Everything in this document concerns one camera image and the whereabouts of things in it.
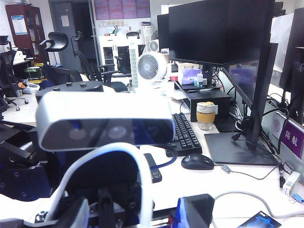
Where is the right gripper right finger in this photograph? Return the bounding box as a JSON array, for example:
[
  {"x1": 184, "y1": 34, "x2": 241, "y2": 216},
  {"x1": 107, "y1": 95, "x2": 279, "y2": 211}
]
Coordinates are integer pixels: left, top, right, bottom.
[{"x1": 177, "y1": 193, "x2": 216, "y2": 228}]

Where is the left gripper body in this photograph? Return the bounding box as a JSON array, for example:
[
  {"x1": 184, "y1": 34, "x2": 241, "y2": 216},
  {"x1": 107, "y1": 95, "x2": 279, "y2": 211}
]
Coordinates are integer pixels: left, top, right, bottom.
[{"x1": 68, "y1": 152, "x2": 141, "y2": 226}]

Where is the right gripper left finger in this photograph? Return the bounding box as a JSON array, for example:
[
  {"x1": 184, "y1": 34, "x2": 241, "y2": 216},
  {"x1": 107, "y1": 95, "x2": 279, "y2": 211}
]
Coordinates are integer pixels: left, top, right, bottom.
[{"x1": 51, "y1": 197, "x2": 90, "y2": 228}]

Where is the black computer mouse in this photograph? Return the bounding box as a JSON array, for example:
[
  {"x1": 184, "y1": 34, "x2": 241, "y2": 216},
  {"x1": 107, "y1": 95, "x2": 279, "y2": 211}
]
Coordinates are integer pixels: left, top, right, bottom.
[{"x1": 180, "y1": 153, "x2": 215, "y2": 171}]

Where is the black keyboard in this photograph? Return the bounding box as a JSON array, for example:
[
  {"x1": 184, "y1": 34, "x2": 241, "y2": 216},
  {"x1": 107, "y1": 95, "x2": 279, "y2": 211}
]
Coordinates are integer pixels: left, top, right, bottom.
[{"x1": 165, "y1": 113, "x2": 203, "y2": 157}]

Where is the glass cup yellow sleeve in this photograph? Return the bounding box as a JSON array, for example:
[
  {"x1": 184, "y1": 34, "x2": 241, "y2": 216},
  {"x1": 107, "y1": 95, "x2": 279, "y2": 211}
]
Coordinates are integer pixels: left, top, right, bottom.
[{"x1": 196, "y1": 101, "x2": 218, "y2": 131}]

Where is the small white box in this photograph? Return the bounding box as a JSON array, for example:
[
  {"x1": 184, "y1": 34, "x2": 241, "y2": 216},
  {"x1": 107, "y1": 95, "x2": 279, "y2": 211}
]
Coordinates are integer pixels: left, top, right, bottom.
[{"x1": 282, "y1": 171, "x2": 301, "y2": 197}]

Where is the black office chair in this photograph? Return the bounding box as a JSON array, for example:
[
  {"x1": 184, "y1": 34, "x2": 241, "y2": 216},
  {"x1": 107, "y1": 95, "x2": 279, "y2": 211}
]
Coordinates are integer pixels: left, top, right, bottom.
[
  {"x1": 71, "y1": 30, "x2": 129, "y2": 92},
  {"x1": 0, "y1": 35, "x2": 29, "y2": 111},
  {"x1": 115, "y1": 32, "x2": 145, "y2": 74},
  {"x1": 39, "y1": 32, "x2": 84, "y2": 86}
]

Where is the white slatted tower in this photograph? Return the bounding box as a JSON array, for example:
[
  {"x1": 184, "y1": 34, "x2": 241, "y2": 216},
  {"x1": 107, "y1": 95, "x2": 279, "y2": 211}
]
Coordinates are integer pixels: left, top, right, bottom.
[{"x1": 129, "y1": 39, "x2": 139, "y2": 93}]

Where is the white desk fan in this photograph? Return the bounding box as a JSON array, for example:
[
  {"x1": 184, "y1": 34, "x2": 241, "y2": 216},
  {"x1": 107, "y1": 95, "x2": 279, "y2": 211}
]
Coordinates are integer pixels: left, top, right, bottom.
[{"x1": 136, "y1": 52, "x2": 168, "y2": 87}]

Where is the black monitor riser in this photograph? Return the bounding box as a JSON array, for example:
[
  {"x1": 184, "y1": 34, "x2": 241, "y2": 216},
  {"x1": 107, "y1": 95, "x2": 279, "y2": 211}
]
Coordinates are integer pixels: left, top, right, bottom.
[{"x1": 174, "y1": 81, "x2": 232, "y2": 114}]

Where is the purple name plate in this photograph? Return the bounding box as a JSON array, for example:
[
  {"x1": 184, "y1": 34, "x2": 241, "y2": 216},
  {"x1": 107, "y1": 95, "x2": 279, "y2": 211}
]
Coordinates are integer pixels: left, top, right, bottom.
[{"x1": 281, "y1": 120, "x2": 304, "y2": 159}]

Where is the white storage cabinet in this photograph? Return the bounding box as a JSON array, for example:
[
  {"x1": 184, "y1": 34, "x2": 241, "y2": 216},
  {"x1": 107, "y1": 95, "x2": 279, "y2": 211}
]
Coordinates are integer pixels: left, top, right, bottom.
[{"x1": 98, "y1": 35, "x2": 133, "y2": 72}]

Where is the purple plastic bag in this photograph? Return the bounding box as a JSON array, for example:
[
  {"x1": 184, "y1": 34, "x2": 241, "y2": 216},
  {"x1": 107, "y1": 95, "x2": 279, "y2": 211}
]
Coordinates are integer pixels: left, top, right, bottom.
[{"x1": 181, "y1": 68, "x2": 201, "y2": 85}]

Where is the grey door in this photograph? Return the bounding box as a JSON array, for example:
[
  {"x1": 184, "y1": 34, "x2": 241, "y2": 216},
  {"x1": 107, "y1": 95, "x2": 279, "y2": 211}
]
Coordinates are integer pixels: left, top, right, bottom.
[{"x1": 48, "y1": 0, "x2": 95, "y2": 72}]

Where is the small white round fan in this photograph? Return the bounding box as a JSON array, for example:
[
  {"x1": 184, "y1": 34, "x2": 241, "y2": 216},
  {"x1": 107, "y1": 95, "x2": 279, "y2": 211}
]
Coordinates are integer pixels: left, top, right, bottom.
[{"x1": 148, "y1": 39, "x2": 160, "y2": 53}]

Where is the black office monitor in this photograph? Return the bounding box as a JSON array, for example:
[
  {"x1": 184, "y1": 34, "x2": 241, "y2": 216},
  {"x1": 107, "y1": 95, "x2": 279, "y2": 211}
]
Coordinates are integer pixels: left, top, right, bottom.
[
  {"x1": 156, "y1": 14, "x2": 171, "y2": 52},
  {"x1": 279, "y1": 8, "x2": 304, "y2": 125}
]

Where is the brown wooden cabinet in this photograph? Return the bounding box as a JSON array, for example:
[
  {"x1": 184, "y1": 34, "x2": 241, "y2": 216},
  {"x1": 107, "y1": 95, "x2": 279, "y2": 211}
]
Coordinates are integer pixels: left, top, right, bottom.
[{"x1": 5, "y1": 4, "x2": 48, "y2": 62}]

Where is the black monitor with pole stand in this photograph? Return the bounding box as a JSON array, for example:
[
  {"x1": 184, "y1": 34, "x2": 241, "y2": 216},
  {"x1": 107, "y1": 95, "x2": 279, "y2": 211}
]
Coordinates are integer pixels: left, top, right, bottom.
[{"x1": 168, "y1": 0, "x2": 280, "y2": 166}]

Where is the thick grey cable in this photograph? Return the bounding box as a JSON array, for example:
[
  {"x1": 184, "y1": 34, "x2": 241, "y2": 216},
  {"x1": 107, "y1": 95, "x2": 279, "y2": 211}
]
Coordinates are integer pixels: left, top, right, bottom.
[{"x1": 211, "y1": 191, "x2": 304, "y2": 228}]

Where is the blue camera cable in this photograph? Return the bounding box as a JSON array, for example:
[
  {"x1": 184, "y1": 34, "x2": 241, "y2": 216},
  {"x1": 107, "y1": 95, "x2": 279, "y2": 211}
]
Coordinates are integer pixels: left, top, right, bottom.
[{"x1": 149, "y1": 147, "x2": 179, "y2": 171}]

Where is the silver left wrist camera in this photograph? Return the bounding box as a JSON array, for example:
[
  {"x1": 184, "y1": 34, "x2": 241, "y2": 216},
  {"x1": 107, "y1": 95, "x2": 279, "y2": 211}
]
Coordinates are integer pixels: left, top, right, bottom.
[{"x1": 35, "y1": 91, "x2": 175, "y2": 152}]

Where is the thin black cable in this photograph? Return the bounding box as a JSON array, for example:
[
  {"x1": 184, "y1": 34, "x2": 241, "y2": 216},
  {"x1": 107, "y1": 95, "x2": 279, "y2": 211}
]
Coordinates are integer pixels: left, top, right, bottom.
[{"x1": 231, "y1": 163, "x2": 281, "y2": 181}]

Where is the purple wall poster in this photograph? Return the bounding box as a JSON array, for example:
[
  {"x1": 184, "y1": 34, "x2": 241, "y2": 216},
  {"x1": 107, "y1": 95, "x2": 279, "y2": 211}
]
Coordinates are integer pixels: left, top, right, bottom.
[
  {"x1": 123, "y1": 0, "x2": 137, "y2": 19},
  {"x1": 136, "y1": 0, "x2": 151, "y2": 19},
  {"x1": 109, "y1": 0, "x2": 124, "y2": 19},
  {"x1": 94, "y1": 0, "x2": 109, "y2": 20}
]

